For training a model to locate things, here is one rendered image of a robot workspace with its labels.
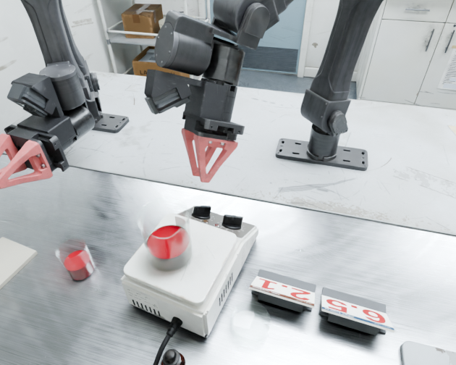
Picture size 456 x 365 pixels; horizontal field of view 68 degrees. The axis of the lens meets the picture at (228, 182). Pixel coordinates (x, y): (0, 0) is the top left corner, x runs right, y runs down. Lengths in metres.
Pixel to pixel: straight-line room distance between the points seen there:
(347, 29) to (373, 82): 2.23
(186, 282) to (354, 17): 0.50
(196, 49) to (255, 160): 0.35
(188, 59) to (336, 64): 0.30
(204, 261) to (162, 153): 0.39
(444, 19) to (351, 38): 2.15
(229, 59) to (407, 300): 0.44
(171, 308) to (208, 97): 0.29
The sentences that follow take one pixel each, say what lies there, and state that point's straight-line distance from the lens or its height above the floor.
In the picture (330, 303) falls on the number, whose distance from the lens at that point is 0.52.
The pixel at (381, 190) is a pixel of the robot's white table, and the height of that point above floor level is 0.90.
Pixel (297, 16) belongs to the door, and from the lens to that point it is 3.31.
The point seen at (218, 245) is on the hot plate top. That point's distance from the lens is 0.48.
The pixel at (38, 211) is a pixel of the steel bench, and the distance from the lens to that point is 0.75.
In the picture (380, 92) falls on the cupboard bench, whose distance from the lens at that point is 2.92.
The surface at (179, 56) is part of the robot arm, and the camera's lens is 0.47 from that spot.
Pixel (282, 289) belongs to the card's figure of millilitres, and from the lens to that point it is 0.52.
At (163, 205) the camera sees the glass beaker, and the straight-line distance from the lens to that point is 0.44.
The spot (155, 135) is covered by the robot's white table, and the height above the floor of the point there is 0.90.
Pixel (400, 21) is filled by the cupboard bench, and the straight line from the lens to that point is 2.75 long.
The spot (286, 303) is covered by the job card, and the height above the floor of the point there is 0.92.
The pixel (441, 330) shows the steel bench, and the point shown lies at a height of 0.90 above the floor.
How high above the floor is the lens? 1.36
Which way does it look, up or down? 41 degrees down
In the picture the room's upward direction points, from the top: 1 degrees counter-clockwise
